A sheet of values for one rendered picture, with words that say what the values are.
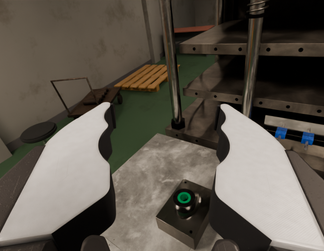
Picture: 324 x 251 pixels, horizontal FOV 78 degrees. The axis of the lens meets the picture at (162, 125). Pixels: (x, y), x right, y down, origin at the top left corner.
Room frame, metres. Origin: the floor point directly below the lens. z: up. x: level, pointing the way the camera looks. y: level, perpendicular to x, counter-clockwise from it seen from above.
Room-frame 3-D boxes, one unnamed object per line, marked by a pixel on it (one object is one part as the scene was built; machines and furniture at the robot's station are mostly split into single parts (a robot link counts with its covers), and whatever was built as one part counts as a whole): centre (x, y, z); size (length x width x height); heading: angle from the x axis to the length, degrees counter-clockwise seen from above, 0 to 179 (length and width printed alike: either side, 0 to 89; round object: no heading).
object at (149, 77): (4.34, 0.10, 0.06); 1.41 x 0.98 x 0.13; 148
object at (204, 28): (6.03, -1.14, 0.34); 1.26 x 0.65 x 0.67; 58
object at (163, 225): (0.46, -0.05, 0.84); 0.20 x 0.15 x 0.07; 140
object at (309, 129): (0.92, -0.77, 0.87); 0.50 x 0.27 x 0.17; 140
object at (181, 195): (0.46, -0.04, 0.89); 0.08 x 0.08 x 0.04
